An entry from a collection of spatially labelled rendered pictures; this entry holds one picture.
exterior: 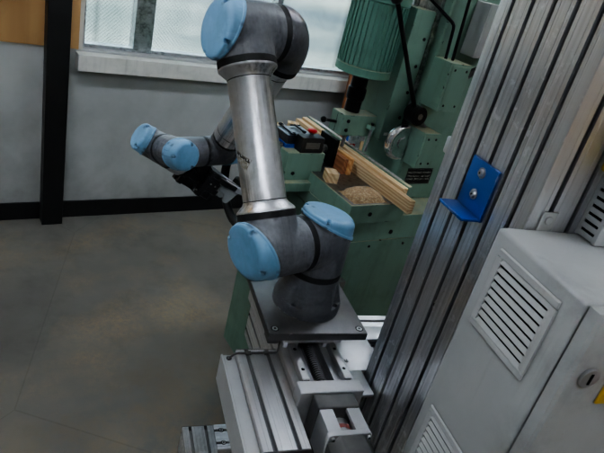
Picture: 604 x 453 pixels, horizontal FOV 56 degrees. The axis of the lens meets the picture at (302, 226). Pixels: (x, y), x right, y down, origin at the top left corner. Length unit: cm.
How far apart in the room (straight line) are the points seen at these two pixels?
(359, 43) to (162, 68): 138
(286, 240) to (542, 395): 52
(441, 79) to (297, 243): 92
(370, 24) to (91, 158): 176
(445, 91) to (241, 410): 115
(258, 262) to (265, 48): 40
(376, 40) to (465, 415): 116
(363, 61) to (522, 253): 107
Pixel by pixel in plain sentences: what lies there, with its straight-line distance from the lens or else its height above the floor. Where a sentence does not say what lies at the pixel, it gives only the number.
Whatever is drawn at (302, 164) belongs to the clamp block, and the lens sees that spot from 175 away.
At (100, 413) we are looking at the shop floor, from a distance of 210.
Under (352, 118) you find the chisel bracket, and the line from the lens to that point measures 185.
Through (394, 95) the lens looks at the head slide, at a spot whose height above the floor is 115.
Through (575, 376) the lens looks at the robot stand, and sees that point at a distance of 77.
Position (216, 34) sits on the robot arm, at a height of 133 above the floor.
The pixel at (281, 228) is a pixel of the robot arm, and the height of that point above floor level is 104.
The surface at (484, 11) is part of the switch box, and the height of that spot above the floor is 145.
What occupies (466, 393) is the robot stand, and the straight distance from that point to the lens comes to 92.
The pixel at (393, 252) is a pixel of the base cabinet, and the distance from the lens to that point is 198.
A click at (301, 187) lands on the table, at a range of 176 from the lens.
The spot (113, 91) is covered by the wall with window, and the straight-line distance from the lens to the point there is 297.
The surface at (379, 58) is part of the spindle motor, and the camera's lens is 177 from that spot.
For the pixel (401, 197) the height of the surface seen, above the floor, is 93.
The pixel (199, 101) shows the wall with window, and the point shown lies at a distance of 312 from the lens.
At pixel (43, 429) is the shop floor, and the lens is 206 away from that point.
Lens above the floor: 152
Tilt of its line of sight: 26 degrees down
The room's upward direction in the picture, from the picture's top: 15 degrees clockwise
